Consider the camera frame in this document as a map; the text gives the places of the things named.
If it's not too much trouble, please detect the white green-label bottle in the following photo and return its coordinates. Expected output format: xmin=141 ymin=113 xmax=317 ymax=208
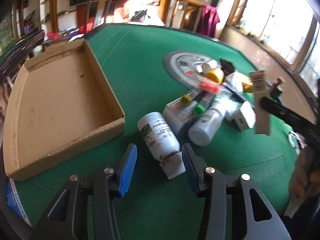
xmin=137 ymin=112 xmax=185 ymax=179

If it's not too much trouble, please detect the wooden chair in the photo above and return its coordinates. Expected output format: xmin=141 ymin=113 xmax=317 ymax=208
xmin=84 ymin=0 xmax=112 ymax=34
xmin=169 ymin=0 xmax=206 ymax=33

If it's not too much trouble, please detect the small white cup jar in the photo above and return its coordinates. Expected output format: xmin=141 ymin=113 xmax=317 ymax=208
xmin=195 ymin=60 xmax=218 ymax=75

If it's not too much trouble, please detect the shallow cardboard tray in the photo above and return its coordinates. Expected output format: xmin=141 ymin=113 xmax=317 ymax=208
xmin=3 ymin=39 xmax=125 ymax=181

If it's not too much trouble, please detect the dark perfume bottle gold cap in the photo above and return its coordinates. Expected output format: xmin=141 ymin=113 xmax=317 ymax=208
xmin=270 ymin=76 xmax=285 ymax=100

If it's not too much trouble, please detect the red pen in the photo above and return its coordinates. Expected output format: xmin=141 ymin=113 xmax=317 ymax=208
xmin=185 ymin=70 xmax=220 ymax=95

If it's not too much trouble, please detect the wooden chair right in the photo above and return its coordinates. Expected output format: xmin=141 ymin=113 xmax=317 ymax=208
xmin=169 ymin=0 xmax=206 ymax=33

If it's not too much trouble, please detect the person's right hand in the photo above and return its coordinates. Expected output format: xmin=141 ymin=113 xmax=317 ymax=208
xmin=289 ymin=147 xmax=319 ymax=199

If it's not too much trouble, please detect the maroon cloth on chair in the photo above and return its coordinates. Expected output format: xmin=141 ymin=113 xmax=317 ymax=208
xmin=196 ymin=4 xmax=220 ymax=38

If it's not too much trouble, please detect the yellow snack packet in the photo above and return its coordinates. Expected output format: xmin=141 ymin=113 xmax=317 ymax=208
xmin=241 ymin=76 xmax=254 ymax=93

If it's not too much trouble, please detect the yellow round jar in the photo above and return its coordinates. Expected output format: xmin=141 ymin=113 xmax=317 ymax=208
xmin=204 ymin=68 xmax=225 ymax=84

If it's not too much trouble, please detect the white tissue packet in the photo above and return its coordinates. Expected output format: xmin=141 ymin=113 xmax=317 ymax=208
xmin=215 ymin=88 xmax=244 ymax=122

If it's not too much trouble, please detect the blue white booklet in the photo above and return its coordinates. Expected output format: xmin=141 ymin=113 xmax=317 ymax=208
xmin=7 ymin=178 xmax=32 ymax=227

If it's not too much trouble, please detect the brown barcode carton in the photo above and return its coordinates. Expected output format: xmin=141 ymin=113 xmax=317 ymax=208
xmin=249 ymin=70 xmax=270 ymax=135

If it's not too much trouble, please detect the black foil sachet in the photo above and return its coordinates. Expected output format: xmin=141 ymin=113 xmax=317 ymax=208
xmin=220 ymin=59 xmax=235 ymax=77

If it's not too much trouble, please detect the round mahjong table control panel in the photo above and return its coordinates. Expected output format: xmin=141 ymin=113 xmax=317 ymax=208
xmin=163 ymin=50 xmax=221 ymax=89

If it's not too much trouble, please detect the white square box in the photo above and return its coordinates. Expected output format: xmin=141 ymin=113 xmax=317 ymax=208
xmin=233 ymin=101 xmax=256 ymax=131

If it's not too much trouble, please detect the white red medicine box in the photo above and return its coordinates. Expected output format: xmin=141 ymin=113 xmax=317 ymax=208
xmin=162 ymin=97 xmax=200 ymax=137

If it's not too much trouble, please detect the wooden chair left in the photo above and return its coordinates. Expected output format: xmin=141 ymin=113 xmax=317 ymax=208
xmin=84 ymin=0 xmax=112 ymax=34

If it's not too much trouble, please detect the white plastic bottle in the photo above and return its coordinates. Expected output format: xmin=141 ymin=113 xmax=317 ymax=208
xmin=188 ymin=102 xmax=226 ymax=147

